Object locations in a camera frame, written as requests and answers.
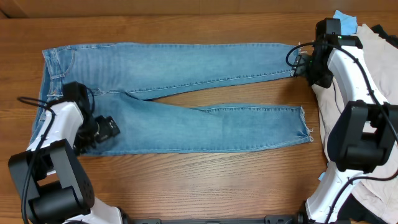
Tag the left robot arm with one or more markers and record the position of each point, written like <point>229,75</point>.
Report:
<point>51,182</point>

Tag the black cloth garment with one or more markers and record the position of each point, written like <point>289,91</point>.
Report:
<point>380,54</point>

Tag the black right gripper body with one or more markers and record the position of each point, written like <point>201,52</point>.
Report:
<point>301,66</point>

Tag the light blue cloth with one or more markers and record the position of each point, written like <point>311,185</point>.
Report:
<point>328,95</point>

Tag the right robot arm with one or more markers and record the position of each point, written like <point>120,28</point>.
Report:
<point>364,134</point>

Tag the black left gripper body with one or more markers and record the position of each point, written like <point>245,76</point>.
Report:
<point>104,130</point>

